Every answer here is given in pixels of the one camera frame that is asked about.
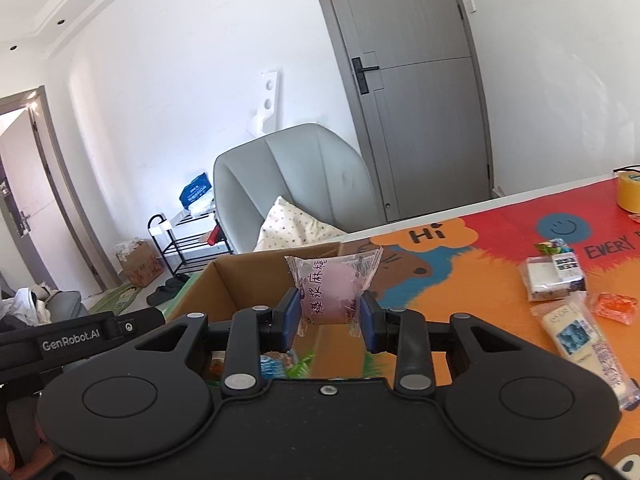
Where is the blue triangular snack pack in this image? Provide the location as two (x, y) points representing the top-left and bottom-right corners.
(260, 351), (298, 380)

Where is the white dotted cushion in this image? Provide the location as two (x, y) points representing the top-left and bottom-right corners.
(254, 196), (346, 252)

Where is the black shoe rack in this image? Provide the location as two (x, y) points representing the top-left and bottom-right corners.
(146, 206), (233, 276)

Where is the white cake black label pack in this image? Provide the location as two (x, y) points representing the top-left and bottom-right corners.
(520, 252), (587, 302)

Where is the blue plastic bag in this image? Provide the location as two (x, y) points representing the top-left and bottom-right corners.
(179, 172), (212, 209)

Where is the black slippers pair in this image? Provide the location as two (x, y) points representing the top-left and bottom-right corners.
(146, 273), (190, 307)

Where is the grey door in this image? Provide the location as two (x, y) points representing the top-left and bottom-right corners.
(320, 0), (492, 221)

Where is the small blue green snack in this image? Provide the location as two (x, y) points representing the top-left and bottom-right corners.
(535, 237), (573, 256)

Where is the purple mochi snack pack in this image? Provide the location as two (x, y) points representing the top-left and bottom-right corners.
(285, 246), (384, 337)

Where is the black door handle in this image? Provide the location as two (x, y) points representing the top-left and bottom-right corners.
(352, 56), (380, 96)

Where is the colourful cartoon table mat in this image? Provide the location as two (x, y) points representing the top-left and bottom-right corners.
(341, 178), (639, 479)

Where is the green floor mat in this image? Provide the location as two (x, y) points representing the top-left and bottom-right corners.
(88, 283), (143, 315)

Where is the rice cracker pack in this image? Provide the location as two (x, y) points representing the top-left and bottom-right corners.
(204, 351), (226, 386)

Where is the green candy pack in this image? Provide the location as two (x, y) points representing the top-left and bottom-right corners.
(286, 352), (314, 379)

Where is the small brown floor box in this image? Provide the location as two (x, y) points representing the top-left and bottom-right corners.
(115, 238), (163, 288)

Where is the brown cardboard box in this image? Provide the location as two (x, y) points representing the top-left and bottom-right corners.
(165, 240), (393, 378)

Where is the grey armchair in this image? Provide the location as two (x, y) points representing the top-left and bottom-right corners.
(213, 124), (386, 254)

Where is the orange jelly pack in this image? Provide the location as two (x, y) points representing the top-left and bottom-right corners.
(589, 292), (639, 326)

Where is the person's hand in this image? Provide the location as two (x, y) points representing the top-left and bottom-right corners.
(1, 419), (54, 479)

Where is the white board with holes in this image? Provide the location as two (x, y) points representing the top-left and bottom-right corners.
(247, 70), (280, 138)

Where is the long white blue snack pack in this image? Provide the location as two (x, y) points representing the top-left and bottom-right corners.
(530, 292), (639, 410)

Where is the open room door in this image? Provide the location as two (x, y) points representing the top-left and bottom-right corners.
(1, 88), (106, 298)

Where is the grey sofa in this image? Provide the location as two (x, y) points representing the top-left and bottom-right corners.
(0, 286), (90, 334)

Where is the yellow tape roll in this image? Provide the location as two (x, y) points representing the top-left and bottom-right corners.
(616, 170), (640, 214)

